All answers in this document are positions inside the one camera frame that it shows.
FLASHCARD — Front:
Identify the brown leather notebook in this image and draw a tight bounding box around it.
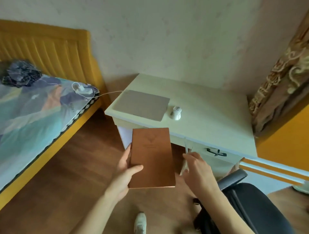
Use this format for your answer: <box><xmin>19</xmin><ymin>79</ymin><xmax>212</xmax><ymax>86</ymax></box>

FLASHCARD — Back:
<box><xmin>128</xmin><ymin>128</ymin><xmax>176</xmax><ymax>189</ymax></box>

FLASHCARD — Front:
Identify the cream wooden desk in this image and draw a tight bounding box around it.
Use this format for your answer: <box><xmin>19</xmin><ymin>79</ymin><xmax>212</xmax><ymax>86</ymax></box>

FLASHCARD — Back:
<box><xmin>104</xmin><ymin>73</ymin><xmax>258</xmax><ymax>180</ymax></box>

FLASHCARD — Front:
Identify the white charging cable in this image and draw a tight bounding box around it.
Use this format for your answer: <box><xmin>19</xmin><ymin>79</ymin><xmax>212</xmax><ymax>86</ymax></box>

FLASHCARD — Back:
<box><xmin>71</xmin><ymin>82</ymin><xmax>125</xmax><ymax>100</ymax></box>

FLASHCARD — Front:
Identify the person's right hand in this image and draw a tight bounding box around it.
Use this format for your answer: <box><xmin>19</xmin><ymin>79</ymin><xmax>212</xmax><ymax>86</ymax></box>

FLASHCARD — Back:
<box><xmin>183</xmin><ymin>152</ymin><xmax>219</xmax><ymax>197</ymax></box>

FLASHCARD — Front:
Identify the person's right forearm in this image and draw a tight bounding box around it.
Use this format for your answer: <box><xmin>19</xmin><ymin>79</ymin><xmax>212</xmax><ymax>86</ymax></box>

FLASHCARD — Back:
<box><xmin>194</xmin><ymin>186</ymin><xmax>255</xmax><ymax>234</ymax></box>

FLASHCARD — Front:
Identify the white computer mouse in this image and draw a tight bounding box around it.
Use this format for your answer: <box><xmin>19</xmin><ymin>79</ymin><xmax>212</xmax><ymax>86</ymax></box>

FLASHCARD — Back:
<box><xmin>170</xmin><ymin>106</ymin><xmax>183</xmax><ymax>120</ymax></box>

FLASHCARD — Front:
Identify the black office chair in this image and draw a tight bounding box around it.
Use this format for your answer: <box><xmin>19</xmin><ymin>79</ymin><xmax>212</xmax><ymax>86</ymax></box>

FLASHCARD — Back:
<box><xmin>193</xmin><ymin>169</ymin><xmax>295</xmax><ymax>234</ymax></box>

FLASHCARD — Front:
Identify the yellow bed frame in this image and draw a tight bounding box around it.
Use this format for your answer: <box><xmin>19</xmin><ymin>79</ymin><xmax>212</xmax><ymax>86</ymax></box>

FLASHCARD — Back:
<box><xmin>0</xmin><ymin>20</ymin><xmax>109</xmax><ymax>210</ymax></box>

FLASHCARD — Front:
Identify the white charger adapter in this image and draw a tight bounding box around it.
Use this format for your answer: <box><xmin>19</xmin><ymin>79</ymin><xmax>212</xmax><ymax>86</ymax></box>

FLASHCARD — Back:
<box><xmin>75</xmin><ymin>84</ymin><xmax>93</xmax><ymax>95</ymax></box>

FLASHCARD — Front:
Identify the brown patterned curtain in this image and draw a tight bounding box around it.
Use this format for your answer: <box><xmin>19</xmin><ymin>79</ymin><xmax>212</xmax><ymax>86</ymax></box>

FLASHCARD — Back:
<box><xmin>249</xmin><ymin>11</ymin><xmax>309</xmax><ymax>135</ymax></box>

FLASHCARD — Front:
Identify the dark crumpled cloth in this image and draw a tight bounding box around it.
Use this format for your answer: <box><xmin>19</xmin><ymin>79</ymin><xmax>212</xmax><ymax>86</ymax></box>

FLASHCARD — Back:
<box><xmin>2</xmin><ymin>60</ymin><xmax>42</xmax><ymax>88</ymax></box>

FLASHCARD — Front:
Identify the person's white shoe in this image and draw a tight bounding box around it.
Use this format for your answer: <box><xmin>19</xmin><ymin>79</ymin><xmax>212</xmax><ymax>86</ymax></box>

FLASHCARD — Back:
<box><xmin>134</xmin><ymin>212</ymin><xmax>147</xmax><ymax>234</ymax></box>

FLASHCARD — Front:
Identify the orange white striped board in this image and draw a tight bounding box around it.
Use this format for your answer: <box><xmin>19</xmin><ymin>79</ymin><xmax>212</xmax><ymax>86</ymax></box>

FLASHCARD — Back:
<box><xmin>239</xmin><ymin>157</ymin><xmax>309</xmax><ymax>186</ymax></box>

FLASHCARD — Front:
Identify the patterned bed sheet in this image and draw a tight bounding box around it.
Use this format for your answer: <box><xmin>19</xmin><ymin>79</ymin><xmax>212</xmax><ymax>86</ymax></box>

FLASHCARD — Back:
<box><xmin>0</xmin><ymin>60</ymin><xmax>100</xmax><ymax>191</ymax></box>

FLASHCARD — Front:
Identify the person's left forearm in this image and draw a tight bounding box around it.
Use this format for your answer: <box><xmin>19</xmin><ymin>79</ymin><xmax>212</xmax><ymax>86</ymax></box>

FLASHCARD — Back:
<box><xmin>72</xmin><ymin>190</ymin><xmax>120</xmax><ymax>234</ymax></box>

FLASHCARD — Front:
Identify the black drawer handle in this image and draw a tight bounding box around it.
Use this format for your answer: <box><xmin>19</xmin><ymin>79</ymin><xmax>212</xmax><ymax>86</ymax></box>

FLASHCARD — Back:
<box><xmin>207</xmin><ymin>148</ymin><xmax>227</xmax><ymax>157</ymax></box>

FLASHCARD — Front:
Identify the grey laptop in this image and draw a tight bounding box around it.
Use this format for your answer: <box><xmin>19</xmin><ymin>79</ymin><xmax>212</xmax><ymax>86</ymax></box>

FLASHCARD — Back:
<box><xmin>113</xmin><ymin>90</ymin><xmax>170</xmax><ymax>122</ymax></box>

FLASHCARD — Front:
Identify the person's left hand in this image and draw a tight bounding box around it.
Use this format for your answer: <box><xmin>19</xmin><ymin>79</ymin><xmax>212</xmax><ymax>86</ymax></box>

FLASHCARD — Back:
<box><xmin>106</xmin><ymin>143</ymin><xmax>144</xmax><ymax>201</ymax></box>

